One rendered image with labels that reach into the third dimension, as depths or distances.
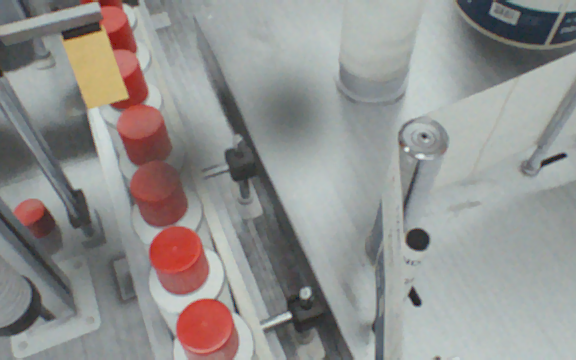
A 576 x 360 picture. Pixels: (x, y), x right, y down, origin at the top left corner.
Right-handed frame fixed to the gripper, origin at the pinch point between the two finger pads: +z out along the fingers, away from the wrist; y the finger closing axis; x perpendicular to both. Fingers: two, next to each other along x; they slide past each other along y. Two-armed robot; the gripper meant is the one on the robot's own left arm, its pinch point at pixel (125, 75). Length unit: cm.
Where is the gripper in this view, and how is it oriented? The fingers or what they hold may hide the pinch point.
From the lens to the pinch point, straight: 65.8
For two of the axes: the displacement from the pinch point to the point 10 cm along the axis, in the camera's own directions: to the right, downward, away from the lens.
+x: -3.1, -2.5, 9.2
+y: 9.2, -3.3, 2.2
